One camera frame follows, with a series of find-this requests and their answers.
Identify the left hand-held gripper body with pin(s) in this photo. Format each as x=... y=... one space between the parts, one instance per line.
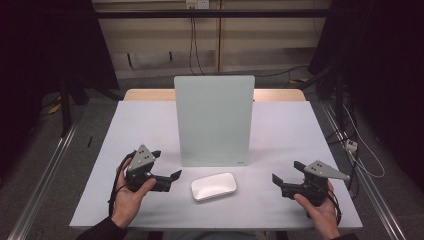
x=143 y=178

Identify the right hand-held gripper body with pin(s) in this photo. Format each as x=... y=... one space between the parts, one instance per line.
x=311 y=190

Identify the white board eraser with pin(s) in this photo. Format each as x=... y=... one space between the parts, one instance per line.
x=213 y=186

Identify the glass whiteboard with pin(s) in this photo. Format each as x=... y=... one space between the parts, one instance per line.
x=213 y=120

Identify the person's right hand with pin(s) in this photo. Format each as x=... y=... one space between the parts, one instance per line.
x=320 y=215

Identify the person's left hand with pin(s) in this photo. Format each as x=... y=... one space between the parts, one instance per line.
x=128 y=206

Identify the white table mat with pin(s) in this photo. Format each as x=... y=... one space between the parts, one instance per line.
x=260 y=213

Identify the white power strip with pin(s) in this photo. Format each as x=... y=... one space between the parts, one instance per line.
x=351 y=145

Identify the small black floor object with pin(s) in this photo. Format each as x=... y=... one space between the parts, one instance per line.
x=89 y=142

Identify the black metal stand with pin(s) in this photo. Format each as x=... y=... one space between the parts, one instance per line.
x=66 y=110

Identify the black horizontal bar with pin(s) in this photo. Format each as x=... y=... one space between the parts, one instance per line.
x=213 y=13

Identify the metal floor rail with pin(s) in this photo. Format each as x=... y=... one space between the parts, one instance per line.
x=40 y=186
x=373 y=193

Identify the white wall outlets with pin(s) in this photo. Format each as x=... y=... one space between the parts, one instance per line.
x=197 y=4

